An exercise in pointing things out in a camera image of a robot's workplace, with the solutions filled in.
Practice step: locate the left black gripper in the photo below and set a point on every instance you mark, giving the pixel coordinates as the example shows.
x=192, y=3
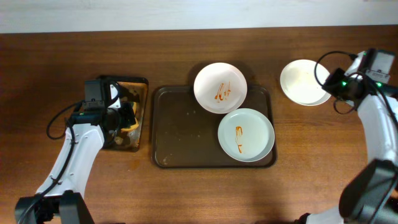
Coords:
x=127, y=112

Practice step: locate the green yellow sponge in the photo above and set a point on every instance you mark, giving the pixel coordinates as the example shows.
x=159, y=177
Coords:
x=128, y=116

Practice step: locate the white plate orange smears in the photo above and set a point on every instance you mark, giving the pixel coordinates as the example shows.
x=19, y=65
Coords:
x=299, y=84

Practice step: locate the white plate ketchup streaks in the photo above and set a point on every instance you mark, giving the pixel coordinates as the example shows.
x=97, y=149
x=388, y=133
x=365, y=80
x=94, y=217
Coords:
x=220, y=88

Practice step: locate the light blue plate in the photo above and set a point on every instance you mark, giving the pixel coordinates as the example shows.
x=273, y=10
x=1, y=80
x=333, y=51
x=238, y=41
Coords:
x=246, y=135

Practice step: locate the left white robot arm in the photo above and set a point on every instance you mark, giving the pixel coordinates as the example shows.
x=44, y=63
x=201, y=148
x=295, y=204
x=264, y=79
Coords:
x=62, y=192

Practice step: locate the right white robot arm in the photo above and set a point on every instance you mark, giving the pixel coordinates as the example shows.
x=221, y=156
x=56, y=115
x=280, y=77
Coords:
x=371, y=197

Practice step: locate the small black soapy tray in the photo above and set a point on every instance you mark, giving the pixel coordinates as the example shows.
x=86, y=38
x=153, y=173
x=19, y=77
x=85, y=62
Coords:
x=128, y=89

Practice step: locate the large brown serving tray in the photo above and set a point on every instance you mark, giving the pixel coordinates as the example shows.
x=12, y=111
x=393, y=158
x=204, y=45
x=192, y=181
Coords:
x=184, y=135

